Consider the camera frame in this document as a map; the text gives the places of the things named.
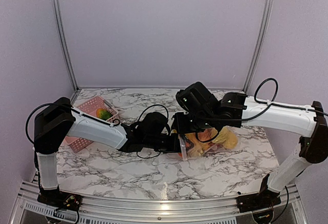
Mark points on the orange green fake mango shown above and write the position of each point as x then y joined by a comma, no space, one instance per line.
103,114

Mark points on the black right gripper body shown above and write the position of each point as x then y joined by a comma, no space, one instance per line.
201,121

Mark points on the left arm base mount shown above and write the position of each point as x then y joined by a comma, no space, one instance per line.
60,199

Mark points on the front aluminium rail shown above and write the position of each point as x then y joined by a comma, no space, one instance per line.
94,209

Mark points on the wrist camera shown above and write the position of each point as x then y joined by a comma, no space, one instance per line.
197,99
154,125

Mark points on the clear zip top bag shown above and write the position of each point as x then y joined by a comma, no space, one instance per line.
194,150

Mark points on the aluminium frame post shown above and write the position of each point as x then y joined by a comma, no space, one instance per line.
259,43
63,43

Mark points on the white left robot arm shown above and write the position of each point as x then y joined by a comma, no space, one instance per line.
55,121

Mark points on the right aluminium frame post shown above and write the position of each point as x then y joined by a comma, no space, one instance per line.
259,43

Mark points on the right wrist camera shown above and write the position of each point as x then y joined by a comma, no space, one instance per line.
197,99

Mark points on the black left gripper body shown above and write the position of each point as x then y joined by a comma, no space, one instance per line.
154,142

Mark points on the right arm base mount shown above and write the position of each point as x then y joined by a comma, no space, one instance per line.
263,199

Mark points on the yellow fake banana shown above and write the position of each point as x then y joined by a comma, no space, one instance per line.
226,138

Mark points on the left aluminium frame post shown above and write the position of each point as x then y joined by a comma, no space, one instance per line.
63,43

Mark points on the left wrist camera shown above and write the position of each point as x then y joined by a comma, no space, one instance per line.
154,125

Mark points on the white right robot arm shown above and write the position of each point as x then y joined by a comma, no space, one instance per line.
238,109

